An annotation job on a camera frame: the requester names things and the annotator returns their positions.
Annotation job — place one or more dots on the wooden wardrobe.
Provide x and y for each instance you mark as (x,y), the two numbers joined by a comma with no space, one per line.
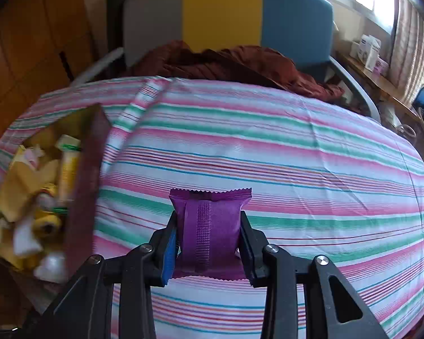
(31,42)

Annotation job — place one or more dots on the yellow green packet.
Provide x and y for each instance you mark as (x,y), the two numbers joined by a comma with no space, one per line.
(69,173)

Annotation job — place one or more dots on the black rolled mat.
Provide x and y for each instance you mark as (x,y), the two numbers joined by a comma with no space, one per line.
(116,17)

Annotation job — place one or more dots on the grey yellow blue armchair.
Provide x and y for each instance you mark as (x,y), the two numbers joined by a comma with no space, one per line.
(222,14)

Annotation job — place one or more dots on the dark red jacket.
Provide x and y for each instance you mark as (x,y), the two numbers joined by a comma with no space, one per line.
(233,63)

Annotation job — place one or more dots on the white carton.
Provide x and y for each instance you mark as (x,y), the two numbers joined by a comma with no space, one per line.
(370,51)

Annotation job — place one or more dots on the wooden side desk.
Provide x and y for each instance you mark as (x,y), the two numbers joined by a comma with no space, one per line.
(385,88)

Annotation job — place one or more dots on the yellow scrub sponge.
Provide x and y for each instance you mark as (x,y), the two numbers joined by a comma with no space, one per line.
(48,220)

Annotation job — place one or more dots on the small pink box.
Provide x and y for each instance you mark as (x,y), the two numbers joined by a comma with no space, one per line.
(381,66)

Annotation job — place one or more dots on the blue bag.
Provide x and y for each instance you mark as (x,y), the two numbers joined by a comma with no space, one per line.
(423,96)

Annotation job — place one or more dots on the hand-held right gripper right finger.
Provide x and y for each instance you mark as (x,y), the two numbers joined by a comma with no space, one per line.
(249,254)

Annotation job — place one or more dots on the small white jar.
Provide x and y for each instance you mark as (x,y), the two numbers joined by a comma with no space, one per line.
(355,50)

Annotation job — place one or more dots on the striped pink curtain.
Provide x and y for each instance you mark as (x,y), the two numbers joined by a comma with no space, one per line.
(410,42)

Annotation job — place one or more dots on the striped tablecloth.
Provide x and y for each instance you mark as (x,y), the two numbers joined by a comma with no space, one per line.
(268,155)

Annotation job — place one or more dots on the purple snack packet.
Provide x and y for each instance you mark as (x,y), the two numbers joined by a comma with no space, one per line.
(212,226)

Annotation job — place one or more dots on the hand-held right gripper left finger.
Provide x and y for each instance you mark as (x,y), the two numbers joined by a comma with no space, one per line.
(169,254)

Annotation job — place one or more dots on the pink thread spool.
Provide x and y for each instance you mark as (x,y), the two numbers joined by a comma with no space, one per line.
(32,156)

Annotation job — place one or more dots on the gold tin box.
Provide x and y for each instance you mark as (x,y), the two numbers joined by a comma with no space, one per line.
(88,183)

